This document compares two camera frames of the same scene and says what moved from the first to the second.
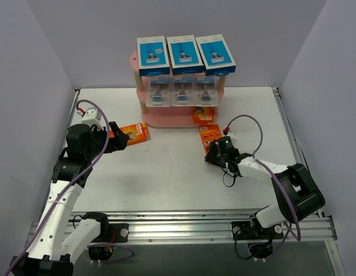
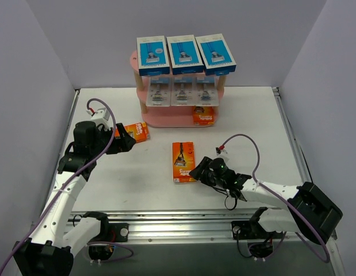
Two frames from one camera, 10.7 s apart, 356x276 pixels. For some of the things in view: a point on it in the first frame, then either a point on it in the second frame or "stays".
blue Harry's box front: [184, 56] stays
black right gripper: [213, 155] -> [205, 171]
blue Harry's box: [152, 56] stays
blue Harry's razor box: [216, 57] stays
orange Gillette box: [203, 115] stays
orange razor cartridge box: [209, 133] -> [183, 161]
